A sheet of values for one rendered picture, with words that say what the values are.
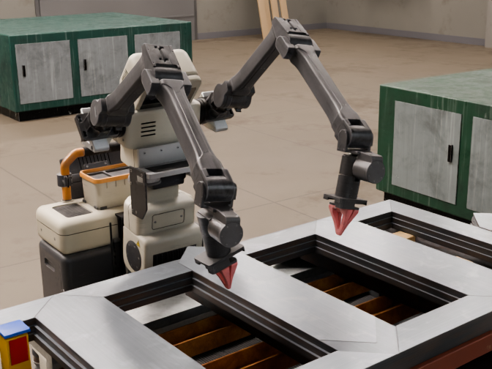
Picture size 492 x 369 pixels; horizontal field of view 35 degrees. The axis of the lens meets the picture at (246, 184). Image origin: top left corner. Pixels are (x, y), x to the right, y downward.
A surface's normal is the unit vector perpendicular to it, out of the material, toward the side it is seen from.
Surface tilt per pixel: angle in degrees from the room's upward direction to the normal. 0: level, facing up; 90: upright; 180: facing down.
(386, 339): 0
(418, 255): 0
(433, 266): 0
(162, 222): 98
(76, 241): 90
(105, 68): 90
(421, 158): 90
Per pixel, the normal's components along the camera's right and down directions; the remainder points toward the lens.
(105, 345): -0.01, -0.96
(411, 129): -0.82, 0.18
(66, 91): 0.59, 0.22
